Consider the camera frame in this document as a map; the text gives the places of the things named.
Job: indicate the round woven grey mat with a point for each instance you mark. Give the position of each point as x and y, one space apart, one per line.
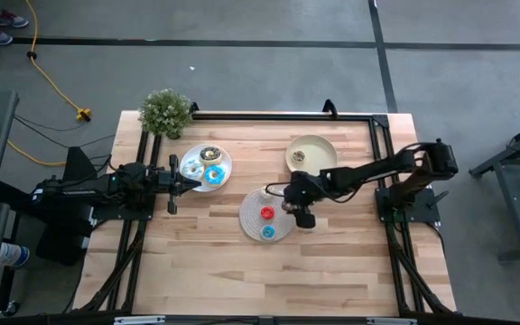
251 221

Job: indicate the small blue sprinkled donut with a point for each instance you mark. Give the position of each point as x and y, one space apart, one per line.
264 232

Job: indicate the black aluminium table frame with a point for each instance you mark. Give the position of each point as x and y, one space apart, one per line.
287 117

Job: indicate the green potted plant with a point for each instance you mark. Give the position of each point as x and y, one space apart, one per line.
165 113

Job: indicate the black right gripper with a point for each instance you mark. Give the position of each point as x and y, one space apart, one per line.
303 192

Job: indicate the small red sprinkled donut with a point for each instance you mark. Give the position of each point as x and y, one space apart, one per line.
263 213

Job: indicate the black equipment stand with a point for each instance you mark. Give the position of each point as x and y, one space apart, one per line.
68 239

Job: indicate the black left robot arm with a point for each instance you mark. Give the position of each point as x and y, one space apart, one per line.
84 192

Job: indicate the white round plate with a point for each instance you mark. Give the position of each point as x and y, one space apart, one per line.
188 155

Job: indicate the large chocolate striped donut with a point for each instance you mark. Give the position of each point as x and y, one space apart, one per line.
203 158

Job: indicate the large pale blue sprinkled donut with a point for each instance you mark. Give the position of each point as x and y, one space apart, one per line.
187 168

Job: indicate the beige round plate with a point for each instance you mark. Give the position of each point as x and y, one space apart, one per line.
321 151

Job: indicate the black caster wheel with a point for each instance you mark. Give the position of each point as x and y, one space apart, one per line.
11 309

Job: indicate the silver metal bracket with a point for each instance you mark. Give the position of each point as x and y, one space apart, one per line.
391 321
138 320

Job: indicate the dark metal table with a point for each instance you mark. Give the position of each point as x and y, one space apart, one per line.
519 216

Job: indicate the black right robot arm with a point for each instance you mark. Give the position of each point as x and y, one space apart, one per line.
368 171

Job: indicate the white and blue bottle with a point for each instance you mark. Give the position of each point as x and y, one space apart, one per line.
12 254

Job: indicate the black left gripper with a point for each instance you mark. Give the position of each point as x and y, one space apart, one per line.
167 182

